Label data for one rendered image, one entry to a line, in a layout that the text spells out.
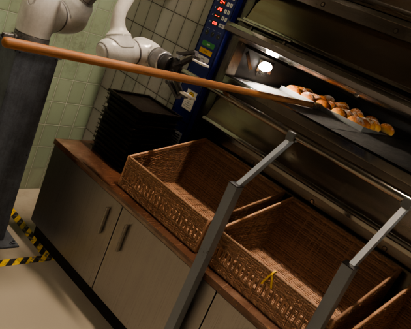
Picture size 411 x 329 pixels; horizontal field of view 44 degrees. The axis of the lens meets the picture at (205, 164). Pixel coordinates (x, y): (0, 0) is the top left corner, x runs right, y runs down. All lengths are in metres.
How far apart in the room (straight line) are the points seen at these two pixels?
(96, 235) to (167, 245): 0.47
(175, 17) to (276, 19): 0.67
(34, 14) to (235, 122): 1.04
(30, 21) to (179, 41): 0.85
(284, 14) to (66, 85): 1.39
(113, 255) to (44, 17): 1.08
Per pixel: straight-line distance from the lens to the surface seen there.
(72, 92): 3.20
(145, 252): 2.16
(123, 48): 2.05
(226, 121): 2.53
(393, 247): 2.15
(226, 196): 1.77
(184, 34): 2.82
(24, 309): 2.41
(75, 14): 2.50
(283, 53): 2.23
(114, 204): 2.29
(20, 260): 2.69
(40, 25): 2.37
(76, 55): 1.57
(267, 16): 2.50
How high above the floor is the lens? 1.49
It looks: 17 degrees down
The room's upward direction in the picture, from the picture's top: 23 degrees clockwise
